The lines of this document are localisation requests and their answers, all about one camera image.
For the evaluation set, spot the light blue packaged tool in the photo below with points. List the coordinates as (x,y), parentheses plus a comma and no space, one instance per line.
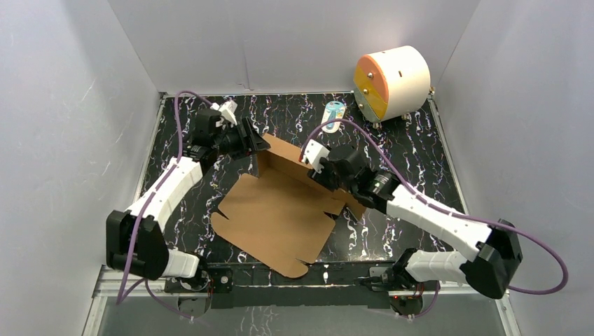
(334,110)

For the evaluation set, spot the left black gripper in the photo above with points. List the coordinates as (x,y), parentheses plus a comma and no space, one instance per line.
(248,141)

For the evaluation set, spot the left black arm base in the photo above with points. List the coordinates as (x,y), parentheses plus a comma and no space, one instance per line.
(199,285)

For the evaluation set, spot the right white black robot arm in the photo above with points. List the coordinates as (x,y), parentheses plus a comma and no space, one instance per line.
(482,256)

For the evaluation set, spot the aluminium frame rail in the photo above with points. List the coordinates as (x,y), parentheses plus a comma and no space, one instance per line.
(251,299)

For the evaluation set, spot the brown cardboard box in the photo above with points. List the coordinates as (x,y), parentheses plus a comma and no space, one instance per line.
(281,217)

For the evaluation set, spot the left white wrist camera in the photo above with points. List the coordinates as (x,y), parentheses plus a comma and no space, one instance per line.
(227,110)

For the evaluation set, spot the white cylindrical drum orange face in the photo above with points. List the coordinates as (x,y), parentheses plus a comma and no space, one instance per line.
(391,83)

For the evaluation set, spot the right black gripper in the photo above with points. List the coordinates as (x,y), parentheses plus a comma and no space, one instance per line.
(321,178)

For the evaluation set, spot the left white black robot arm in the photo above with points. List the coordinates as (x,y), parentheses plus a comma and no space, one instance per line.
(134,237)

